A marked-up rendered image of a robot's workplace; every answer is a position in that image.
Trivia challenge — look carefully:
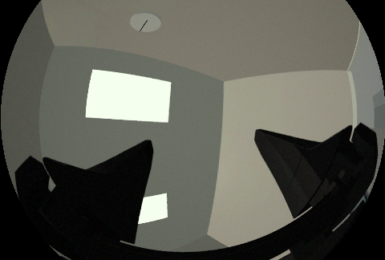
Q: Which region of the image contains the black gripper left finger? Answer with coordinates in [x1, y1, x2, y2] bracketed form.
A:
[43, 140, 153, 244]

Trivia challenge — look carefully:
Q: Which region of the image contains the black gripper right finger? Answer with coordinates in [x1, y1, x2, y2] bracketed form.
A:
[254, 125, 353, 218]

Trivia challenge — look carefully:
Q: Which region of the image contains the grey square tray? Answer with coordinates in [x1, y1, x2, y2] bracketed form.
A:
[349, 193, 368, 215]

